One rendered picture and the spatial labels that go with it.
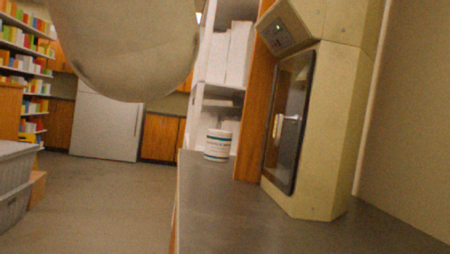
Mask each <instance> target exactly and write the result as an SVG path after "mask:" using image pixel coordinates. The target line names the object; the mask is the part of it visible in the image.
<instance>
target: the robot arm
mask: <svg viewBox="0 0 450 254"><path fill-rule="evenodd" d="M44 2H45V4H46V8H47V10H48V13H49V15H50V17H51V20H52V22H53V26H54V28H55V32H56V34H57V36H58V38H59V44H60V46H61V49H62V50H63V54H64V55H65V57H66V59H67V62H68V64H69V65H70V67H71V68H72V69H73V72H74V73H75V74H77V76H78V77H79V78H80V80H82V81H83V82H84V83H85V84H86V85H87V86H88V87H90V88H91V89H92V90H93V91H95V92H97V93H99V94H101V95H103V96H105V97H107V98H109V99H111V100H117V101H121V102H125V103H145V102H149V101H153V100H159V99H161V98H162V97H164V96H167V95H168V94H170V93H172V92H173V91H174V90H175V89H176V88H179V86H180V85H181V84H182V83H183V82H184V81H186V78H187V77H188V75H189V74H191V70H192V69H193V67H194V65H195V63H196V61H197V58H198V50H199V44H200V33H199V26H198V16H197V13H196V9H195V4H194V0H44Z"/></svg>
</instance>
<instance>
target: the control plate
mask: <svg viewBox="0 0 450 254"><path fill-rule="evenodd" d="M277 26H278V27H279V29H278V28H277ZM272 29H273V30H274V31H272ZM261 33H262V35H263V36H264V37H265V39H266V41H267V42H268V44H269V45H270V46H271V49H272V50H273V51H274V52H275V53H277V52H278V51H282V50H284V48H286V47H288V46H289V45H291V44H294V43H296V41H295V40H294V38H293V37H292V36H291V35H290V33H289V31H288V29H287V28H286V26H285V25H284V23H283V22H282V20H281V19H280V17H278V18H277V19H275V20H274V21H273V22H272V23H271V24H270V25H269V26H267V27H266V28H265V29H264V30H263V31H262V32H261ZM285 36H287V37H288V38H284V37H285ZM283 38H284V40H283ZM276 39H278V41H279V42H280V44H281V46H280V45H279V44H278V43H277V41H276ZM280 39H282V42H281V41H280ZM274 43H276V44H277V47H276V46H275V45H274ZM272 45H273V46H274V47H272Z"/></svg>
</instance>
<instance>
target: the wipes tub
mask: <svg viewBox="0 0 450 254"><path fill-rule="evenodd" d="M232 136H233V132H229V131H226V130H216V129H208V130H207V138H206V143H205V148H204V155H203V158H205V159H206V160H209V161H217V162H228V158H229V154H230V148H231V141H232Z"/></svg>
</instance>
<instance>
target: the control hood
mask: <svg viewBox="0 0 450 254"><path fill-rule="evenodd" d="M326 8H327V0H277V1H276V2H275V3H274V4H273V5H272V6H271V7H270V8H269V9H268V11H267V12H266V13H265V14H264V15H263V16H262V17H261V18H260V19H259V20H258V21H257V22H256V23H255V25H254V28H255V29H256V31H257V32H258V33H259V36H260V38H262V40H263V41H264V42H265V44H266V46H267V47H268V49H269V50H270V51H271V53H272V55H273V56H275V57H278V58H280V57H282V56H286V55H288V54H289V53H292V52H294V51H295V50H299V49H301V48H303V47H305V46H307V45H309V44H312V43H314V42H316V41H318V40H320V39H321V33H322V29H323V25H324V20H325V13H326ZM278 17H280V19H281V20H282V22H283V23H284V25H285V26H286V28H287V29H288V31H289V33H290V35H291V36H292V37H293V38H294V40H295V41H296V43H294V44H291V45H289V46H288V47H286V48H284V50H282V51H278V52H277V53H275V52H274V51H273V50H272V49H271V46H270V45H269V44H268V42H267V41H266V39H265V37H264V36H263V35H262V33H261V32H262V31H263V30H264V29H265V28H266V27H267V26H269V25H270V24H271V23H272V22H273V21H274V20H275V19H277V18H278Z"/></svg>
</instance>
